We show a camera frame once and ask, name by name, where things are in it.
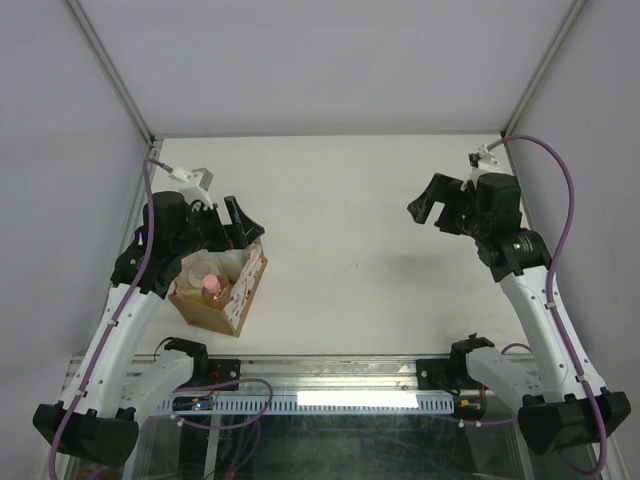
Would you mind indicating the cream tube beige cap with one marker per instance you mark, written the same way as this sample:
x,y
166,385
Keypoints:
x,y
196,270

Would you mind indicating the left aluminium frame post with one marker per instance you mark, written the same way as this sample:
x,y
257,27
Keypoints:
x,y
98,50

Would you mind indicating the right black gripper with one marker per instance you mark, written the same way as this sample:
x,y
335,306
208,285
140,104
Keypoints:
x,y
443,189

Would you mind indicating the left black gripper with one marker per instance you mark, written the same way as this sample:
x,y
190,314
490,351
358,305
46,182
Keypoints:
x,y
235,235

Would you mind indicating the aluminium frame post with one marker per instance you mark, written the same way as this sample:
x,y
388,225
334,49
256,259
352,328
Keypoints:
x,y
98,50
545,64

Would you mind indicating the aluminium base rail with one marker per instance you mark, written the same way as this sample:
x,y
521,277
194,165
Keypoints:
x,y
320,370

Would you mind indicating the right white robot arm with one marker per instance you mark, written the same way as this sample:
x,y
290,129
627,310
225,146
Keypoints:
x,y
567,403

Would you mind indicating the white cable duct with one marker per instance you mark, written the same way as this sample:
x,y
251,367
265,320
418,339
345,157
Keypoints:
x,y
363,402

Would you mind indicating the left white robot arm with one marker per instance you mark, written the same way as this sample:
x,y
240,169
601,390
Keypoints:
x,y
99,415

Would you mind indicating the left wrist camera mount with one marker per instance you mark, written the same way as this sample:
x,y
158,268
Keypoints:
x,y
194,184

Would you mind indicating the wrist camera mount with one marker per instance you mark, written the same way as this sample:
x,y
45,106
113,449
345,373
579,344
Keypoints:
x,y
483,161
194,184

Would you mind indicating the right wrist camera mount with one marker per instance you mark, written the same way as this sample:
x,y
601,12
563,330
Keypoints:
x,y
483,161

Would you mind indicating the right aluminium frame post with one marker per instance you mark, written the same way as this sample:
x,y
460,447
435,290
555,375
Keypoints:
x,y
545,64

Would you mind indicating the orange bottle pink cap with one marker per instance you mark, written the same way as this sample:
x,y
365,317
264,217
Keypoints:
x,y
215,291

